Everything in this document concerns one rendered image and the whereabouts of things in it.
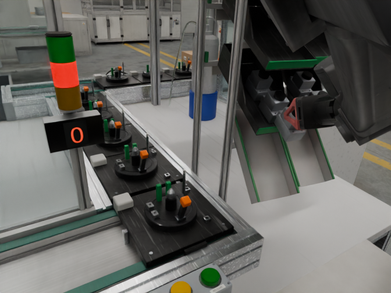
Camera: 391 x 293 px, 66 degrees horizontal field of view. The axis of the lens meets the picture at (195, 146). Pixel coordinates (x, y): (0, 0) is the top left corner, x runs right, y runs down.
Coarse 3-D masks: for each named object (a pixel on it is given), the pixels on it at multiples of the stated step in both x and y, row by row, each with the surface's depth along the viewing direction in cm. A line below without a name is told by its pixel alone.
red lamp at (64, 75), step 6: (54, 66) 60; (60, 66) 60; (66, 66) 61; (72, 66) 62; (54, 72) 61; (60, 72) 61; (66, 72) 61; (72, 72) 62; (54, 78) 62; (60, 78) 61; (66, 78) 62; (72, 78) 62; (78, 78) 64; (54, 84) 63; (60, 84) 62; (66, 84) 62; (72, 84) 63; (78, 84) 64
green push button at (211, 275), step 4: (208, 268) 64; (212, 268) 65; (204, 272) 64; (208, 272) 64; (212, 272) 64; (216, 272) 64; (204, 276) 63; (208, 276) 63; (212, 276) 63; (216, 276) 63; (204, 280) 62; (208, 280) 62; (212, 280) 62; (216, 280) 62; (208, 284) 62; (212, 284) 62
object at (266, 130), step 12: (228, 48) 86; (228, 60) 83; (252, 60) 92; (228, 72) 84; (240, 72) 78; (276, 72) 84; (240, 84) 78; (276, 84) 85; (240, 96) 79; (252, 108) 80; (252, 120) 75; (264, 120) 78; (264, 132) 74; (276, 132) 76
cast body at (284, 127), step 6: (282, 114) 70; (294, 114) 67; (276, 120) 73; (282, 120) 71; (276, 126) 73; (282, 126) 71; (288, 126) 69; (282, 132) 71; (288, 132) 69; (294, 132) 69; (300, 132) 69; (288, 138) 70; (294, 138) 70; (300, 138) 71
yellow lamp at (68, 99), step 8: (56, 88) 63; (64, 88) 62; (72, 88) 63; (56, 96) 64; (64, 96) 63; (72, 96) 64; (80, 96) 66; (64, 104) 64; (72, 104) 64; (80, 104) 66
